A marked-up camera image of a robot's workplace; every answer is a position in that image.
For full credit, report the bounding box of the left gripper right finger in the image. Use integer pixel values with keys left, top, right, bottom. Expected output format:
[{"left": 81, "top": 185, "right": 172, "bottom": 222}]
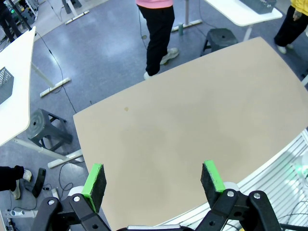
[{"left": 197, "top": 160, "right": 282, "bottom": 231}]

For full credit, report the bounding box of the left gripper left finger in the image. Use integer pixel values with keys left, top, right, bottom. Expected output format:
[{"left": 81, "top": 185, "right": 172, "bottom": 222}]
[{"left": 31, "top": 163, "right": 111, "bottom": 231}]

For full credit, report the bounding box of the grey metal mesh basket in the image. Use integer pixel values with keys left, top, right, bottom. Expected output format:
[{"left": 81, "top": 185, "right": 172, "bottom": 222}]
[{"left": 0, "top": 66, "right": 14, "bottom": 105}]

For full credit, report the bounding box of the white desk with mesh basket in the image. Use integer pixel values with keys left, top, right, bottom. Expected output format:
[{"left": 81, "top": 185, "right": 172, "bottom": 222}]
[{"left": 0, "top": 26, "right": 84, "bottom": 169}]

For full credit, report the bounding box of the white desk with dark basket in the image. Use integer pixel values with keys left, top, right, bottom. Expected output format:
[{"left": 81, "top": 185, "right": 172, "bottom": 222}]
[{"left": 204, "top": 0, "right": 283, "bottom": 42}]

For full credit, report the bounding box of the dark plastic basket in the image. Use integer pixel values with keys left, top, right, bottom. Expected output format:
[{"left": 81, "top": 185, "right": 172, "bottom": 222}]
[{"left": 239, "top": 0, "right": 277, "bottom": 14}]

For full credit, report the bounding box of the black curved floor object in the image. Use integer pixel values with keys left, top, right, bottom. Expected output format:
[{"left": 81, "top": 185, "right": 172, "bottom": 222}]
[{"left": 31, "top": 167, "right": 47, "bottom": 198}]

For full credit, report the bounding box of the white power strip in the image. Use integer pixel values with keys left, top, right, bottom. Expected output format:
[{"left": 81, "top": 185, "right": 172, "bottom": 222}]
[{"left": 6, "top": 208, "right": 37, "bottom": 218}]

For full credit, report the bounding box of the person in black clothes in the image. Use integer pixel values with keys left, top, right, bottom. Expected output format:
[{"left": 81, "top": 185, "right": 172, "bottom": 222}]
[{"left": 0, "top": 165, "right": 33, "bottom": 200}]

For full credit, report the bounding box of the dark grey plastic stool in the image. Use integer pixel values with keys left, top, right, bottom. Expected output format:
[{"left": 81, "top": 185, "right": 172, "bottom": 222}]
[
  {"left": 26, "top": 108, "right": 73, "bottom": 153},
  {"left": 201, "top": 28, "right": 239, "bottom": 57}
]

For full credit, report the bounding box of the person in pink top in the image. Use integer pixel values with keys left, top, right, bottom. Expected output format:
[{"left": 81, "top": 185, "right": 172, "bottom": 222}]
[{"left": 136, "top": 0, "right": 180, "bottom": 80}]

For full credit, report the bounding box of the white desk leg with foot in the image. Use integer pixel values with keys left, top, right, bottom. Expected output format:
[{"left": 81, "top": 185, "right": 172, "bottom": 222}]
[
  {"left": 172, "top": 0, "right": 203, "bottom": 32},
  {"left": 61, "top": 0, "right": 90, "bottom": 25}
]

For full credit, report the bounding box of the person in yellow top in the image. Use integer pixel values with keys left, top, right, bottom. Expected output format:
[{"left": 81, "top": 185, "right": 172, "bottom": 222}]
[{"left": 274, "top": 0, "right": 308, "bottom": 55}]

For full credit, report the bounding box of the black equipment rack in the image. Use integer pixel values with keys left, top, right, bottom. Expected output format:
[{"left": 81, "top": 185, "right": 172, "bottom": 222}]
[{"left": 0, "top": 0, "right": 39, "bottom": 49}]

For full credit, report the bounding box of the white slatted metal frame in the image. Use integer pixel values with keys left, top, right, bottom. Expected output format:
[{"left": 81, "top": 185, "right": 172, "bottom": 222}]
[{"left": 154, "top": 128, "right": 308, "bottom": 231}]

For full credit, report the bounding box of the long black floor cable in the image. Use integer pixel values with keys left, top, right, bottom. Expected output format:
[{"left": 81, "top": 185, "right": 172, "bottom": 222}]
[{"left": 35, "top": 32, "right": 78, "bottom": 114}]

